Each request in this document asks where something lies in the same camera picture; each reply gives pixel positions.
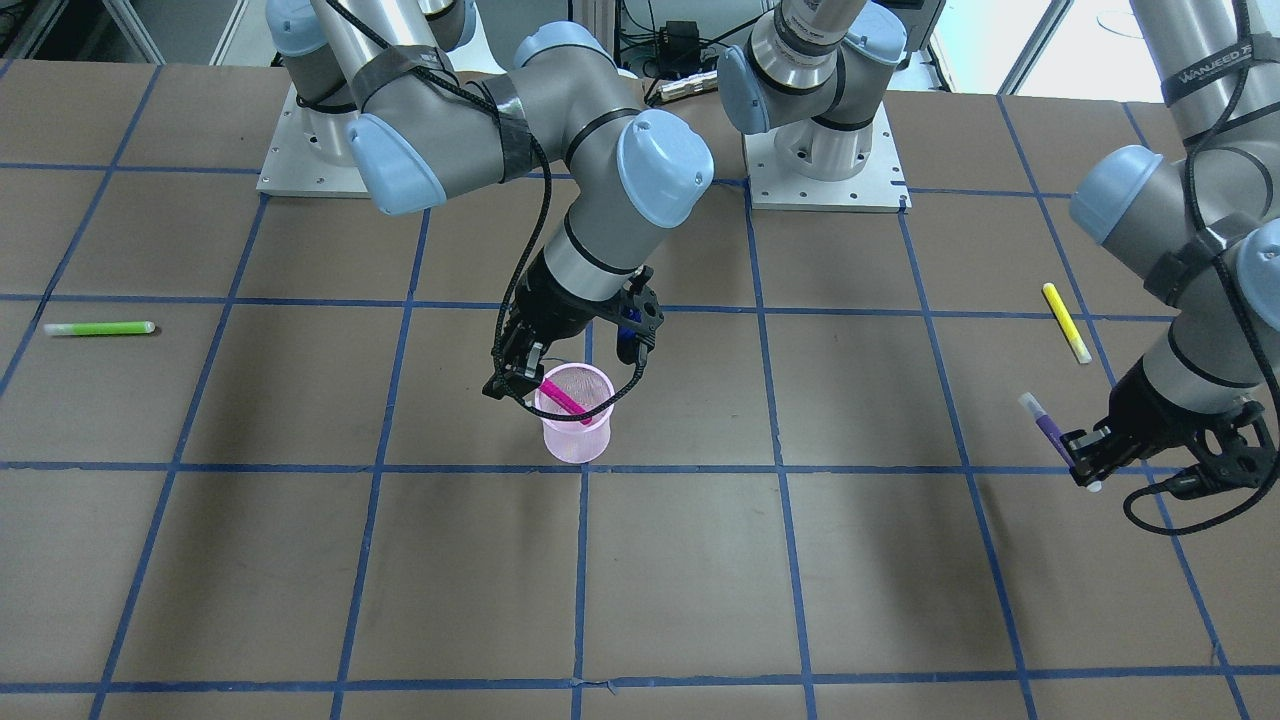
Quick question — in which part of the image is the yellow pen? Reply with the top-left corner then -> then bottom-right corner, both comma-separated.
1041,282 -> 1093,365

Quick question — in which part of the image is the green pen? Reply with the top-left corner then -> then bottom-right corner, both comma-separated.
42,322 -> 157,337

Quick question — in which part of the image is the pink mesh cup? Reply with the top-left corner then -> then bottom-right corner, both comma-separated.
532,363 -> 614,464

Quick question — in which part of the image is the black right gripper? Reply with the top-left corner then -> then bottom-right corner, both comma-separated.
483,252 -> 664,404

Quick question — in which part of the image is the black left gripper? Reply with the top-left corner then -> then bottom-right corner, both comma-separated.
1060,363 -> 1277,491

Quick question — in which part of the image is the pink pen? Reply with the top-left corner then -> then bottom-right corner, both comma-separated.
538,379 -> 593,425

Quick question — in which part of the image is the purple pen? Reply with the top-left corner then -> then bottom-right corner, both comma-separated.
1018,392 -> 1075,469

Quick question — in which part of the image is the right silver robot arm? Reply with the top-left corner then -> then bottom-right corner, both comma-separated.
265,1 -> 714,400

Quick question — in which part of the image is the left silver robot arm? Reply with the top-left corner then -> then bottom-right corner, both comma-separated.
716,1 -> 1277,498

